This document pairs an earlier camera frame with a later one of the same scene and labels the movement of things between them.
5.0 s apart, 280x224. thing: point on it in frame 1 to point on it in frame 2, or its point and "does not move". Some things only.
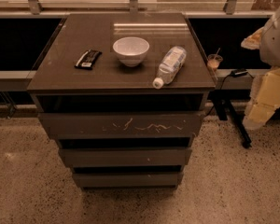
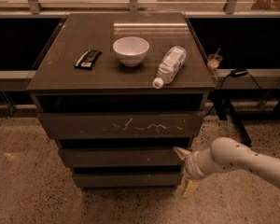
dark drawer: x=124 y=157 does not move
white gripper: x=276 y=42 to x=190 y=166
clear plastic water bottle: x=170 y=67 does not move
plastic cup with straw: x=214 y=60 does not move
